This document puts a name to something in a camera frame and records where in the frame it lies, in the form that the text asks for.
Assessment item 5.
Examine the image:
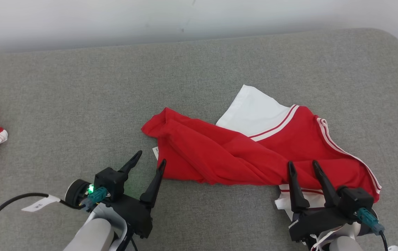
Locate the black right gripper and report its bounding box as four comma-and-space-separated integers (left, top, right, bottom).
288, 160, 360, 242

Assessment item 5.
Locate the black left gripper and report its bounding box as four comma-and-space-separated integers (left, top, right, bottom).
110, 151, 167, 239

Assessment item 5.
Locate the black left cable teal plug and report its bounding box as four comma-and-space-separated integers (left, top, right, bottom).
0, 187, 109, 251

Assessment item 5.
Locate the black cable teal plug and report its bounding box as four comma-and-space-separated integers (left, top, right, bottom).
0, 187, 109, 251
356, 208, 389, 251

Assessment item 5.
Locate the black right cable teal plug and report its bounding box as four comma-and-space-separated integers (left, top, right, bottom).
356, 208, 389, 251

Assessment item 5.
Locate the thin black left gripper cable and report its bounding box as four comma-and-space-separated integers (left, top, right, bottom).
124, 232, 139, 251

